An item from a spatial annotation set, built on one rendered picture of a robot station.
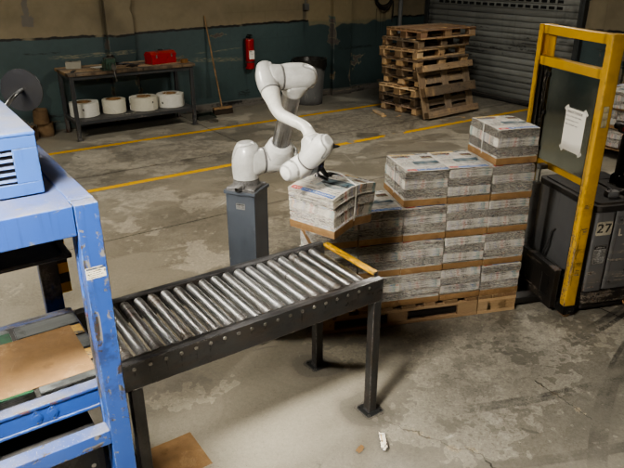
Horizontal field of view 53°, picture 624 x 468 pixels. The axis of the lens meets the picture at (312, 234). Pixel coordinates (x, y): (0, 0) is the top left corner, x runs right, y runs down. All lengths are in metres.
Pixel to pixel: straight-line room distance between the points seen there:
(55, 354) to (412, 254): 2.27
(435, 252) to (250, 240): 1.20
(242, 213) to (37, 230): 1.89
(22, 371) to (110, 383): 0.45
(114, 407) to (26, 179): 0.84
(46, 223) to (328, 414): 2.00
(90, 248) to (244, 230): 1.80
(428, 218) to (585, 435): 1.49
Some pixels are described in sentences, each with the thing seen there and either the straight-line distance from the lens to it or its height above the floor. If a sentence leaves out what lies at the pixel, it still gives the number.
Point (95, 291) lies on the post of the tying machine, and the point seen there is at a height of 1.25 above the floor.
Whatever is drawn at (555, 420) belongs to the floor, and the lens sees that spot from 3.67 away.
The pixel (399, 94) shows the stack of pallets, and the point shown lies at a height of 0.30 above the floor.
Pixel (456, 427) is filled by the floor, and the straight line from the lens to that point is 3.47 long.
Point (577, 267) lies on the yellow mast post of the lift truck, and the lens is 4.45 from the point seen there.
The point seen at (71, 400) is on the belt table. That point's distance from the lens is 2.48.
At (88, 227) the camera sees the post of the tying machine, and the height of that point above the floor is 1.47.
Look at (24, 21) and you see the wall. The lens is 9.58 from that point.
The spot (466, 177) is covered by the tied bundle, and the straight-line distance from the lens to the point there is 3.98.
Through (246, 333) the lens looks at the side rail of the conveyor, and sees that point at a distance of 2.71.
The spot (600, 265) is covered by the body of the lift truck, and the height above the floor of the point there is 0.36.
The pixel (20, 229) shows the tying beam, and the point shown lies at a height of 1.51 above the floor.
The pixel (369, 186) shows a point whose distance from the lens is 3.28.
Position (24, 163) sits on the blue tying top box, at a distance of 2.11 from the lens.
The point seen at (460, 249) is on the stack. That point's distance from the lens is 4.16.
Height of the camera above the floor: 2.21
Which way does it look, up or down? 23 degrees down
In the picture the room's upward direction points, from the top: straight up
